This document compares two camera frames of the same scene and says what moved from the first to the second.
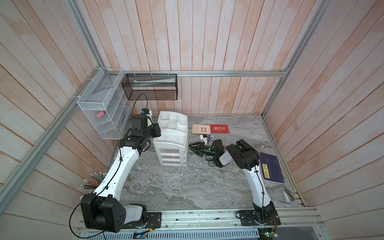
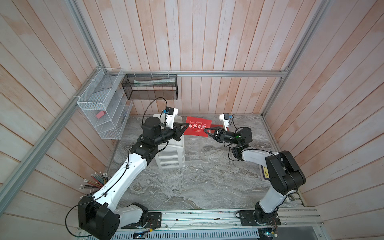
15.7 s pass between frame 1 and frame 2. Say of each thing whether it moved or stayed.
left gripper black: moved
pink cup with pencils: stayed
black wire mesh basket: stayed
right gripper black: moved
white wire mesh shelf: stayed
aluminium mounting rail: stayed
